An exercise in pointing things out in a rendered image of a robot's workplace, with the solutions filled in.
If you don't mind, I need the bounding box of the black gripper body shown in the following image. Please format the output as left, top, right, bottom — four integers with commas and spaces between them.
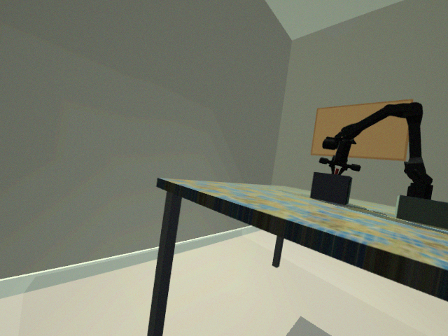
318, 150, 361, 172

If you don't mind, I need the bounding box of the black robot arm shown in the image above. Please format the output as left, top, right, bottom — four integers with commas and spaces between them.
322, 102, 433, 200

